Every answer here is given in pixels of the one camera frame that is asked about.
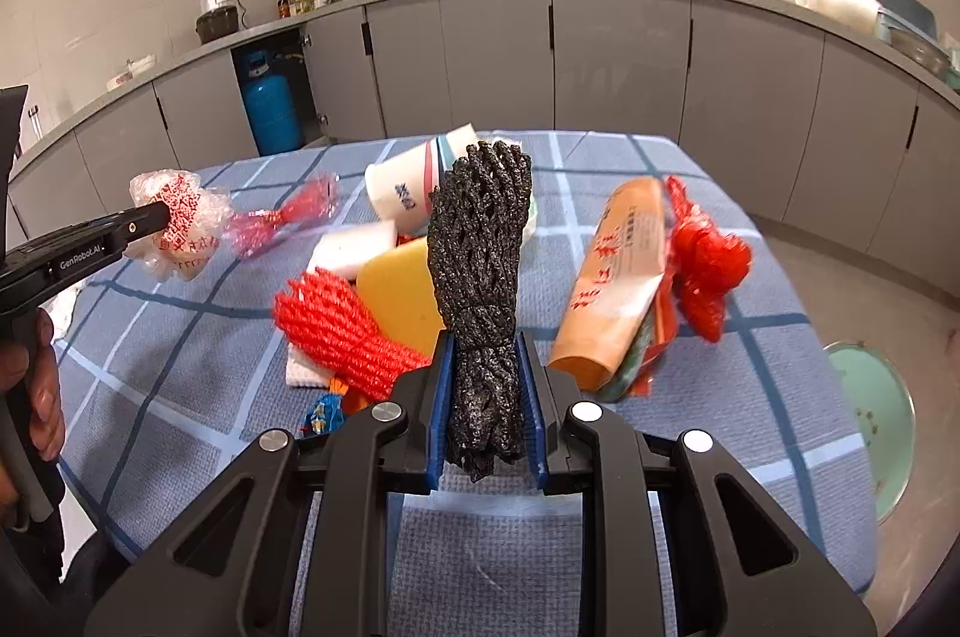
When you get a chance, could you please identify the small blue toy wrapper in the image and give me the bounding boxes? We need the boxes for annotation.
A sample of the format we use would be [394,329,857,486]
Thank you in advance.
[299,391,347,439]

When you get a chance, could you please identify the orange paper food wrapper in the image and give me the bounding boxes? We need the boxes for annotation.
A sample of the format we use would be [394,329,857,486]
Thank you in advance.
[548,177,665,393]

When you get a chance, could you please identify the yellow sponge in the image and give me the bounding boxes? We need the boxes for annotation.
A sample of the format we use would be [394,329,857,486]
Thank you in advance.
[356,238,444,357]

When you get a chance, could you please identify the red foam net sleeve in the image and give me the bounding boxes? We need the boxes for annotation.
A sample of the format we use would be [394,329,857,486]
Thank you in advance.
[274,270,431,414]

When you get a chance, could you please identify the clear red printed plastic bag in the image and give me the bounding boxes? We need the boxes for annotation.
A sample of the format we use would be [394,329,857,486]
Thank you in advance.
[125,169,233,281]

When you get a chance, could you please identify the black foam net sleeve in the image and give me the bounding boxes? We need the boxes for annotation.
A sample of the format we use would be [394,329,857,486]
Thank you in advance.
[427,141,532,481]

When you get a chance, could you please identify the white foam block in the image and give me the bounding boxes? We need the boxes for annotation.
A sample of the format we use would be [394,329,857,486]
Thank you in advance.
[306,221,397,281]

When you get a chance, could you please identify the pink red plastic wrapper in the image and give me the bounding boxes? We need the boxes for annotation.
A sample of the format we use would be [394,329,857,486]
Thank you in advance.
[223,174,338,258]

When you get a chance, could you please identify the red mesh net bag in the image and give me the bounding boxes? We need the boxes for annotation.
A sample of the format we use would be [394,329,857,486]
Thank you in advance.
[665,175,752,343]

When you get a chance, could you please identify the white paper cup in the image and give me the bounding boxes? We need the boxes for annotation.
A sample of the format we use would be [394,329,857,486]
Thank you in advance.
[364,123,478,235]

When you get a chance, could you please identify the mint green trash basin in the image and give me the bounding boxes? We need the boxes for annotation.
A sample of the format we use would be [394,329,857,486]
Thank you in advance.
[825,341,916,523]

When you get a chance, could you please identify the grey kitchen cabinets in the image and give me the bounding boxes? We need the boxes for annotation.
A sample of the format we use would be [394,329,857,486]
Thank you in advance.
[7,0,958,294]

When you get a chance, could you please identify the person's left hand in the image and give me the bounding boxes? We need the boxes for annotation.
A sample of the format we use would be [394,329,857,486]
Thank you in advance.
[2,309,65,461]

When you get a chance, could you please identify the blue gas cylinder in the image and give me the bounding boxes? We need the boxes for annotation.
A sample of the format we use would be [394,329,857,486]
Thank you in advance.
[241,50,302,155]

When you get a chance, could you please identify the dark pot on counter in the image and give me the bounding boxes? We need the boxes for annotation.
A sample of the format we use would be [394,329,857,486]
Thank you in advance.
[195,4,239,45]

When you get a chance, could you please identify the metal bowl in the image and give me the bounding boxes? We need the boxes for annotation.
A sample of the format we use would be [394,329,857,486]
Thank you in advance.
[889,27,952,82]

